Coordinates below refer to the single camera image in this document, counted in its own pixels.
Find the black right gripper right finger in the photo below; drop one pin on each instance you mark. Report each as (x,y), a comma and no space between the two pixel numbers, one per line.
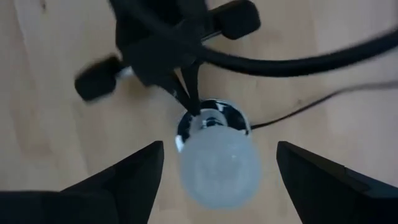
(326,193)

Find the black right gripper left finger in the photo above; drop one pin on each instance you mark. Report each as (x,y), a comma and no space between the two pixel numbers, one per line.
(118,193)

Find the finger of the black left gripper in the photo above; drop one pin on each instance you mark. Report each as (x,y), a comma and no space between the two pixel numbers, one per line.
(175,88)
(193,87)

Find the white lightbulb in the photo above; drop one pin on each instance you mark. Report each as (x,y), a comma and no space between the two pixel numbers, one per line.
(220,168)

